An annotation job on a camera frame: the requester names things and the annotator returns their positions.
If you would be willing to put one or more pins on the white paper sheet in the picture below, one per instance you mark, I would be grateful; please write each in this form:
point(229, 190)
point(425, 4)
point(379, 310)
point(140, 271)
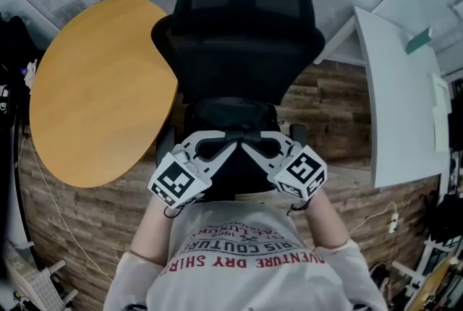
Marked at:
point(440, 114)

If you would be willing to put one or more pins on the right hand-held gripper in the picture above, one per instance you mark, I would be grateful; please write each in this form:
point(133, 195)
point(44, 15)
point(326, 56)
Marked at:
point(304, 174)

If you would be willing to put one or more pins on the black mesh office chair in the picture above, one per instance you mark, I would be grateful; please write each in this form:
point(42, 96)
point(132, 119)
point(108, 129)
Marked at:
point(238, 60)

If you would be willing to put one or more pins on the person's right forearm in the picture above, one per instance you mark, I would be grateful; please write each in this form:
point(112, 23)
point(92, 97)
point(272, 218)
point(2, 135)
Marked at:
point(325, 221)

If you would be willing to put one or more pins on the black equipment pile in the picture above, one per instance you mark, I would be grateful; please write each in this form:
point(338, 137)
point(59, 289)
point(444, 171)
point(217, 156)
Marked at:
point(452, 204)

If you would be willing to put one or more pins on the round wooden table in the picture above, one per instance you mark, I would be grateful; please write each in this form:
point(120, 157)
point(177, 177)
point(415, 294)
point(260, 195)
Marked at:
point(101, 92)

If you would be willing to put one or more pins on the cluttered storage shelf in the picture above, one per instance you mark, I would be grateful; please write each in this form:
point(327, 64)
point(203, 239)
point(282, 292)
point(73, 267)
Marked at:
point(434, 273)

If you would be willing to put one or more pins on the person's white printed shirt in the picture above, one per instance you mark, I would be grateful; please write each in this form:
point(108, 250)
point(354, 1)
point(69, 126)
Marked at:
point(246, 277)

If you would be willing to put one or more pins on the person's left forearm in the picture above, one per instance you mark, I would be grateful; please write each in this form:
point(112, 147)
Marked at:
point(152, 233)

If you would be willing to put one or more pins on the green box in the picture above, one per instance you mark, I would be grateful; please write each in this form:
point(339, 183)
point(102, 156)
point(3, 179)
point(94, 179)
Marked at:
point(417, 40)

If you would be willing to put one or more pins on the black bag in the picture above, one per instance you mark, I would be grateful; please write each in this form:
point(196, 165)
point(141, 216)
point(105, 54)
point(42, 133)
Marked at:
point(231, 114)

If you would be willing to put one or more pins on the white rectangular table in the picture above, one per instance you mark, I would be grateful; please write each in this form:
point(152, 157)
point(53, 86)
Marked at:
point(401, 114)

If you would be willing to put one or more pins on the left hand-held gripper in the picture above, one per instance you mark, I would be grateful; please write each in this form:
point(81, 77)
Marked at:
point(177, 181)

